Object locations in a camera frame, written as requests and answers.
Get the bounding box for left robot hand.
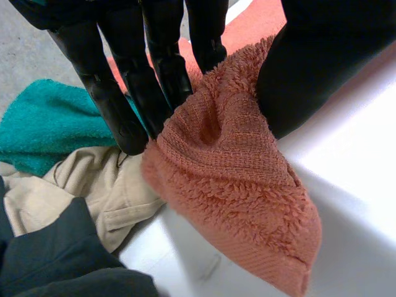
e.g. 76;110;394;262
8;0;396;157

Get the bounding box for coral towel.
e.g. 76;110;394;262
106;0;323;297

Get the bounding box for beige shorts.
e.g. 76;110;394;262
0;145;167;254

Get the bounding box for teal towel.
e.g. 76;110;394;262
0;79;146;178

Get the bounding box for dark blue cloth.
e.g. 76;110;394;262
0;176;160;297

